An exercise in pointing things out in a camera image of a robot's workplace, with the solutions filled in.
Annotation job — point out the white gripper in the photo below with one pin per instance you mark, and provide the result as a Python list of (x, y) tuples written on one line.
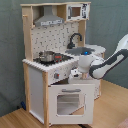
[(76, 77)]

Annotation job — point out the white oven door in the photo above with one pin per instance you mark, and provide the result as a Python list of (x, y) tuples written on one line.
[(71, 103)]

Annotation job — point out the wooden toy kitchen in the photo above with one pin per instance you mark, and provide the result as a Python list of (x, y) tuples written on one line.
[(38, 78)]

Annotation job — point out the grey toy sink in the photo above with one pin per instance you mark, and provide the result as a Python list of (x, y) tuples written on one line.
[(80, 51)]

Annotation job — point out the red stove knob left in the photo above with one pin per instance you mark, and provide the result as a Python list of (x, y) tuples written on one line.
[(56, 75)]

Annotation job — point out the black toy faucet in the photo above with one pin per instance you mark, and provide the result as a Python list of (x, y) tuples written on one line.
[(74, 39)]

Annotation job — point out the silver toy pot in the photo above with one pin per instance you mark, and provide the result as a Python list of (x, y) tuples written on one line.
[(46, 56)]

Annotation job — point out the black toy stovetop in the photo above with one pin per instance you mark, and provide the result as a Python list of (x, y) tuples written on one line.
[(58, 58)]

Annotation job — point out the toy microwave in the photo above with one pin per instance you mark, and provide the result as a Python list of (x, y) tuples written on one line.
[(78, 11)]

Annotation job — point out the silver range hood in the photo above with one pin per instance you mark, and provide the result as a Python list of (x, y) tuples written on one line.
[(48, 18)]

